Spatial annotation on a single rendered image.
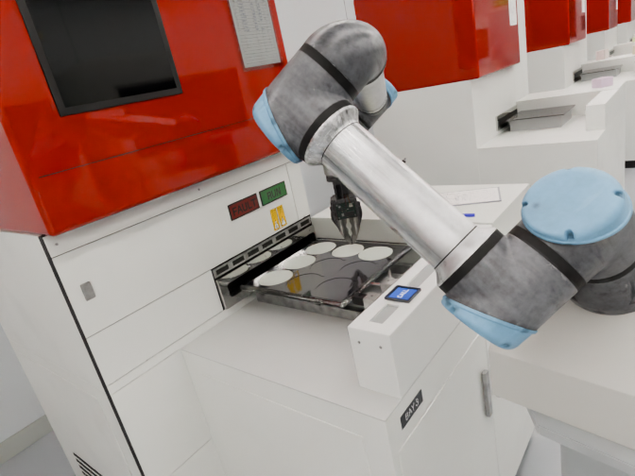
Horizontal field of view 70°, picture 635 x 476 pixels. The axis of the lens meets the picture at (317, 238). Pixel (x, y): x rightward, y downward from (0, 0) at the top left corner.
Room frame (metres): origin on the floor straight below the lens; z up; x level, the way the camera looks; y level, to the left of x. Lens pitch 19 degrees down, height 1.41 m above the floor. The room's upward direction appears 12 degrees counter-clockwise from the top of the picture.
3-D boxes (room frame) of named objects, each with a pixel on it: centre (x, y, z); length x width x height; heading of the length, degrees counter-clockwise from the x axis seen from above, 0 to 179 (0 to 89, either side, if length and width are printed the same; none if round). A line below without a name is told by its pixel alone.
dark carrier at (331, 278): (1.23, -0.01, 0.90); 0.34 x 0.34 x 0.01; 48
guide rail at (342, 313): (1.10, 0.03, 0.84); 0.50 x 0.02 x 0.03; 48
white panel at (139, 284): (1.24, 0.29, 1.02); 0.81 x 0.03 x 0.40; 138
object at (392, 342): (0.94, -0.24, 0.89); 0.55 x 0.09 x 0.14; 138
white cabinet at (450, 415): (1.22, -0.14, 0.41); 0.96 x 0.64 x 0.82; 138
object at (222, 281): (1.36, 0.16, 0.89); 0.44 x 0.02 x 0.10; 138
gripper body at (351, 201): (1.22, -0.09, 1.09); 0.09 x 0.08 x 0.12; 174
